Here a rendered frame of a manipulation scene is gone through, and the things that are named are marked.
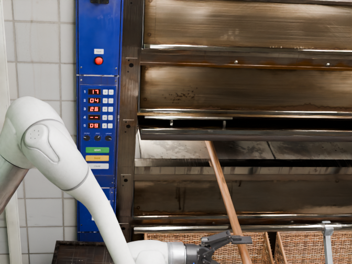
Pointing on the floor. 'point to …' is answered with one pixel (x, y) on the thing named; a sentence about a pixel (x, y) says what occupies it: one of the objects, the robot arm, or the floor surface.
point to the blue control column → (99, 11)
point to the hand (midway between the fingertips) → (243, 253)
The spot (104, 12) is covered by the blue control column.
